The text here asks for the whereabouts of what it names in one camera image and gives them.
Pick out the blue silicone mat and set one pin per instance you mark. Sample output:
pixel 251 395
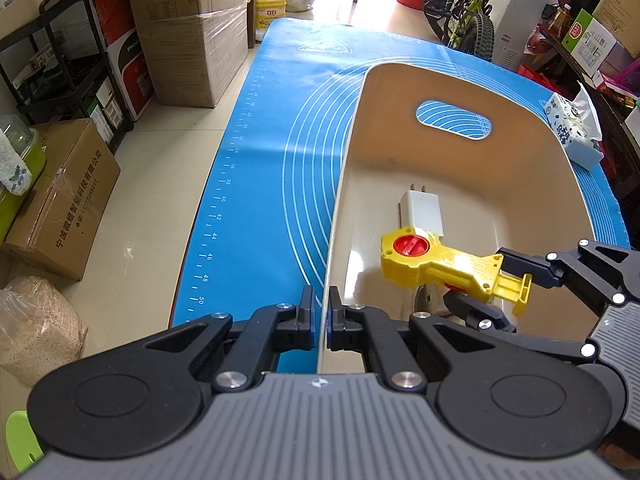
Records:
pixel 280 125

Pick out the black metal rack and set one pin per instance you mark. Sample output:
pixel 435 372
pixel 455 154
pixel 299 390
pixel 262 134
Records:
pixel 65 67

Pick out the yellow detergent bottle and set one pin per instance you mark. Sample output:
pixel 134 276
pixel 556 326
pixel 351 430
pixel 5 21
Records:
pixel 270 15

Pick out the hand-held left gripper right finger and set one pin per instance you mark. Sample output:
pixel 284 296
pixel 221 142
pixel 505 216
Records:
pixel 329 317

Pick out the yellow toy launcher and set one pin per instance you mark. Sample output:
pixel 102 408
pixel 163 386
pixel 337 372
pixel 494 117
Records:
pixel 440 265

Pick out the large taped cardboard box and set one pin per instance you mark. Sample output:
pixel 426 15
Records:
pixel 185 45

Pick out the dark wooden shelf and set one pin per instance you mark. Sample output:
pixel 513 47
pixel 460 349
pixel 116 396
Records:
pixel 620 130

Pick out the green container with clear lid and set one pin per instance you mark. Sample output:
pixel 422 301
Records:
pixel 10 210

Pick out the green and black bicycle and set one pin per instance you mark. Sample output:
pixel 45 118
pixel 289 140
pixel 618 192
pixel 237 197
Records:
pixel 480 35

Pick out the white patterned towel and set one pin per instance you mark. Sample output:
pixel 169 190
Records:
pixel 12 165

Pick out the red and white appliance box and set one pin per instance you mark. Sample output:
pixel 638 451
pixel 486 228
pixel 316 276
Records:
pixel 127 70

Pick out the clear bag of grain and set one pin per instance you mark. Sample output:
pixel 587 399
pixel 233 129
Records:
pixel 40 330

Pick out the green and white carton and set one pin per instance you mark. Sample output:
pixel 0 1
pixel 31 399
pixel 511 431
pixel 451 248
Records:
pixel 585 42

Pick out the beige plastic basket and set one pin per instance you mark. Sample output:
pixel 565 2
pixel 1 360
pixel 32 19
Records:
pixel 500 185

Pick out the tall brown cardboard box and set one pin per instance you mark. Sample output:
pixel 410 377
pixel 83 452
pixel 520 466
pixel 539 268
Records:
pixel 620 5

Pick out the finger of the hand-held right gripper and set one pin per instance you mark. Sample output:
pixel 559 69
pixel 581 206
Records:
pixel 520 260
pixel 470 310

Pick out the cooking oil bottle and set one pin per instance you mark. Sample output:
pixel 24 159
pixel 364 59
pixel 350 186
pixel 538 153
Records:
pixel 559 20

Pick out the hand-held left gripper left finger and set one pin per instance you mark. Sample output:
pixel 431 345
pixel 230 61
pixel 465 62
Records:
pixel 311 317

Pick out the white pronged charger plug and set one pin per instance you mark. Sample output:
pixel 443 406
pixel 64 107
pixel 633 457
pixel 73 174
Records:
pixel 417 210

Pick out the white refrigerator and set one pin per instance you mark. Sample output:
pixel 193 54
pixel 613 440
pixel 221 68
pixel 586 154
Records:
pixel 530 5

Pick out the printed cardboard box on floor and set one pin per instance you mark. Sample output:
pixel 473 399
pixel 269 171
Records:
pixel 65 200

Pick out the tissue box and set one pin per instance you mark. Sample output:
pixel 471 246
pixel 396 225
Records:
pixel 570 130

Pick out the green plastic stool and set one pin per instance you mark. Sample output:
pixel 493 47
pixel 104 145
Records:
pixel 20 440

